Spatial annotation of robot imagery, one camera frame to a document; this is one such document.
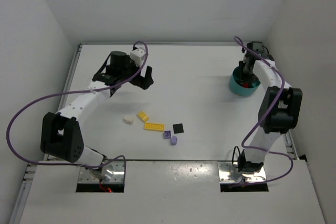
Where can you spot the purple lego brick sideways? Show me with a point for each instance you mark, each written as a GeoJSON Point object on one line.
{"type": "Point", "coordinates": [173, 140]}

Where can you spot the black square lego plate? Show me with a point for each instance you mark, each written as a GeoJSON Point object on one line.
{"type": "Point", "coordinates": [178, 128]}

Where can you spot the yellow lego slope brick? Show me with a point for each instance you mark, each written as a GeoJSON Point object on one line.
{"type": "Point", "coordinates": [143, 116]}

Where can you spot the purple lego brick stud up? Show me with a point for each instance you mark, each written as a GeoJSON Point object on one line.
{"type": "Point", "coordinates": [167, 134]}

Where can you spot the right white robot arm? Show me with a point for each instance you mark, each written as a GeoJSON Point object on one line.
{"type": "Point", "coordinates": [279, 110]}

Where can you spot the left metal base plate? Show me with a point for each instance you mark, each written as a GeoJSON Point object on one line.
{"type": "Point", "coordinates": [113, 173]}

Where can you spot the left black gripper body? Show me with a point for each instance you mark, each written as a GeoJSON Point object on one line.
{"type": "Point", "coordinates": [139, 79]}

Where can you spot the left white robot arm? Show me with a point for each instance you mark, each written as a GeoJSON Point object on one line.
{"type": "Point", "coordinates": [61, 134]}

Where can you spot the white lego piece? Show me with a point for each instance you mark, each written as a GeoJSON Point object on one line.
{"type": "Point", "coordinates": [128, 119]}

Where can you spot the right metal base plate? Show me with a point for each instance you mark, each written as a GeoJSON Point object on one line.
{"type": "Point", "coordinates": [228, 174]}

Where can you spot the teal round divided container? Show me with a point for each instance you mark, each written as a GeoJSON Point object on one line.
{"type": "Point", "coordinates": [238, 88]}

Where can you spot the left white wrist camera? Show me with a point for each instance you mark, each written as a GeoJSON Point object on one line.
{"type": "Point", "coordinates": [137, 55]}

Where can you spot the yellow long lego plate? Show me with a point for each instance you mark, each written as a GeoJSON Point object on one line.
{"type": "Point", "coordinates": [154, 127]}

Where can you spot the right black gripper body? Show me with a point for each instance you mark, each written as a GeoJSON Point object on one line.
{"type": "Point", "coordinates": [243, 74]}

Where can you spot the metal base plate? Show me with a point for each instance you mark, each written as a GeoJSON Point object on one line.
{"type": "Point", "coordinates": [113, 173]}
{"type": "Point", "coordinates": [228, 174]}

